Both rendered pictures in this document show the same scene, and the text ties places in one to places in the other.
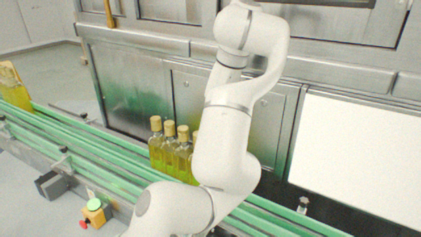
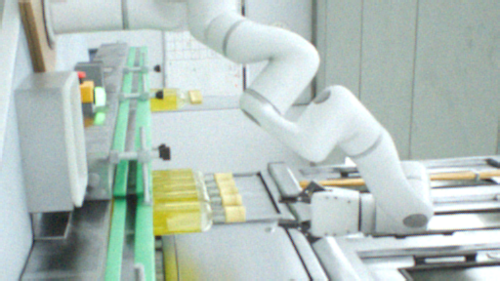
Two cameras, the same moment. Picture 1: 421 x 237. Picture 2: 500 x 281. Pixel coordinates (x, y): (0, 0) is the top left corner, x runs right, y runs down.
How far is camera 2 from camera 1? 122 cm
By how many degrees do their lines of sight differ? 51
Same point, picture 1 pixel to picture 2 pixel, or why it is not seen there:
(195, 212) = (291, 85)
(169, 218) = (309, 56)
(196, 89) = (268, 237)
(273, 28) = (428, 197)
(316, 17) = not seen: outside the picture
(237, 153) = (356, 115)
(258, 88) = (392, 160)
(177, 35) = not seen: hidden behind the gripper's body
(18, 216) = not seen: hidden behind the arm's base
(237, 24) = (422, 172)
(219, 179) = (342, 93)
